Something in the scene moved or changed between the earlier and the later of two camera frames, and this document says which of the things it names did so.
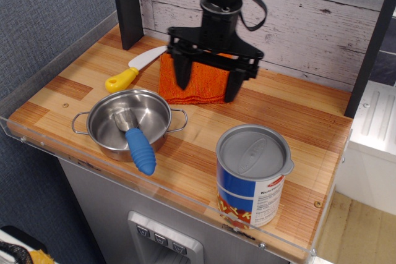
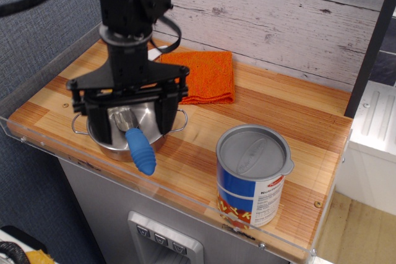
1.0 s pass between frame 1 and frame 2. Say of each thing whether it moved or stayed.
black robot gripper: moved
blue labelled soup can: stayed
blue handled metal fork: stayed
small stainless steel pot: stayed
